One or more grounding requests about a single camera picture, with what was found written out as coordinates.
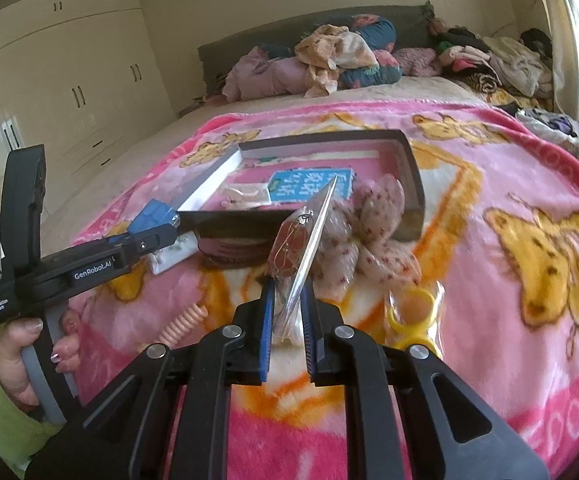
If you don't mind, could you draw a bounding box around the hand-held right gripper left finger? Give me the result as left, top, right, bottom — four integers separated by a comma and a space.
26, 277, 276, 480

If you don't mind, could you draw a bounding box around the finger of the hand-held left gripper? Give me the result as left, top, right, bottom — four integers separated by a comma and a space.
104, 224, 179, 263
130, 199, 181, 235

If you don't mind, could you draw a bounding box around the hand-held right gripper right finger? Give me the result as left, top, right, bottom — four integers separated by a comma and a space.
299, 280, 553, 480

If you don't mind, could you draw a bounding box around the clear jewelry packet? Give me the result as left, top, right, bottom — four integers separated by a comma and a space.
264, 174, 340, 347

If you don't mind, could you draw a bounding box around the yellow plastic ring clip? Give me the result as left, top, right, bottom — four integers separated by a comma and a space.
383, 280, 446, 357

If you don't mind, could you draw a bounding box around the black cardboard box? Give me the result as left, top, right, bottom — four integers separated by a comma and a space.
176, 129, 426, 242

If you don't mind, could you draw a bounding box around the person's left hand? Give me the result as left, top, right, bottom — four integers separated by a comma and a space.
0, 309, 83, 407

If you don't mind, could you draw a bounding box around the bed with beige cover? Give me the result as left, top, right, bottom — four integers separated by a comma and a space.
42, 72, 579, 256

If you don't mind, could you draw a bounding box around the white lace item in box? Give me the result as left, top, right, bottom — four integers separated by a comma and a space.
220, 182, 271, 209

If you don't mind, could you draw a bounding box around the pink spotted fabric bow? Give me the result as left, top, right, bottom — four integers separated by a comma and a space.
313, 175, 423, 302

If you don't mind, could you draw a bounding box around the blue printed card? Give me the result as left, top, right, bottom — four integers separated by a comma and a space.
266, 167, 357, 207

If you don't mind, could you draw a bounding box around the cream wardrobe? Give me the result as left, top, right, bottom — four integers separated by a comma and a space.
0, 0, 181, 288

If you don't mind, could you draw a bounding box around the pink bear printed blanket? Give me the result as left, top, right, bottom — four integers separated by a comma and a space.
69, 100, 579, 480

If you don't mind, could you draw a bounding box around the pink pillow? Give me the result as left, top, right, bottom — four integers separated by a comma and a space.
222, 45, 321, 102

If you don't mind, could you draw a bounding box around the grey headboard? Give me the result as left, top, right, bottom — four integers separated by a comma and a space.
198, 4, 436, 92

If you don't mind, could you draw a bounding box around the peach floral cloth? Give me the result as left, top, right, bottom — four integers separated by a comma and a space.
294, 24, 381, 99

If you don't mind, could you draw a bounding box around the dark blue floral pillow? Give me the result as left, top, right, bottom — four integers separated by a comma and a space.
327, 15, 403, 89

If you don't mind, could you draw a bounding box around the pink fuzzy cloth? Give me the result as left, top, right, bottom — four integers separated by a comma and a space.
394, 47, 443, 79

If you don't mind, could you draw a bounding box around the laundry basket with clothes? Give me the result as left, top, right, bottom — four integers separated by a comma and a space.
516, 106, 579, 153

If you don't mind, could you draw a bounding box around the pile of clothes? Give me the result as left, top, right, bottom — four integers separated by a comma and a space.
429, 15, 556, 112

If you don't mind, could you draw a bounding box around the peach spiral hair tie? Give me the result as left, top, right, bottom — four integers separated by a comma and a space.
160, 304, 206, 347

